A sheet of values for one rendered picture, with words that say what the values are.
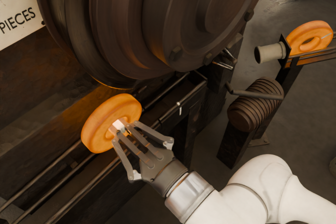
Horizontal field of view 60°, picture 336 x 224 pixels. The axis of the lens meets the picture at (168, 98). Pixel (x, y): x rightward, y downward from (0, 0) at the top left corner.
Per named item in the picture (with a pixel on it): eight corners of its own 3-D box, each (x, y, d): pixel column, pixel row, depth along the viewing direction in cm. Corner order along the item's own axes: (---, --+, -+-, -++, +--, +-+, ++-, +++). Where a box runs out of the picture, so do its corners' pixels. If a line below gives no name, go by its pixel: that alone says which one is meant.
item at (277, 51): (252, 54, 105) (255, 43, 100) (277, 49, 105) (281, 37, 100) (258, 67, 101) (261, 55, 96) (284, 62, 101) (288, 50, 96)
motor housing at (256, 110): (209, 159, 149) (227, 101, 105) (236, 132, 158) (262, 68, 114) (229, 176, 144) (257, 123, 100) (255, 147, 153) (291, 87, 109)
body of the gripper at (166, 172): (162, 205, 60) (132, 173, 63) (190, 176, 63) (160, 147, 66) (163, 196, 53) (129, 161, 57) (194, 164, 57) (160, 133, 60)
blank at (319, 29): (290, 59, 109) (294, 66, 107) (276, 38, 98) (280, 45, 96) (333, 36, 102) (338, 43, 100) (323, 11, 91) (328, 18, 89)
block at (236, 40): (195, 79, 108) (201, 30, 88) (209, 68, 111) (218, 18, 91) (217, 96, 103) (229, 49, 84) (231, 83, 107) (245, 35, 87)
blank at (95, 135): (70, 127, 58) (80, 138, 57) (128, 80, 63) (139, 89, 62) (90, 153, 72) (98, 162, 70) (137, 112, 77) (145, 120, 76)
